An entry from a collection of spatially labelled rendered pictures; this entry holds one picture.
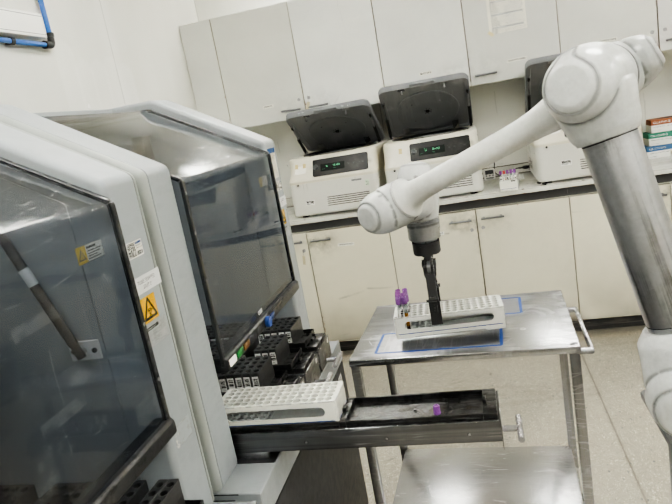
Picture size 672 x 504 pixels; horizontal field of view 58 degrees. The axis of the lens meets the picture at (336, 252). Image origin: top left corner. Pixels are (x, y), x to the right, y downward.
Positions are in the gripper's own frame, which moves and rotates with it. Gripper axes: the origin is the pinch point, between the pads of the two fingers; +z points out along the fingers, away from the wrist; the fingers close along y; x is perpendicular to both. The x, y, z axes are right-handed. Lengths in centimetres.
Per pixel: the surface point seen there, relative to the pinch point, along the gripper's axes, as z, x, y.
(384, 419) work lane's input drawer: 8.6, 12.9, -42.8
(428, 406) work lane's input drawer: 10.0, 3.5, -36.1
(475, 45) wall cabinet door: -82, -37, 219
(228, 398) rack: 4, 51, -34
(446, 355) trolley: 8.6, -1.3, -12.2
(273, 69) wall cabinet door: -92, 86, 226
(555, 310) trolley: 8.6, -33.4, 11.3
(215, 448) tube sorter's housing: 7, 49, -52
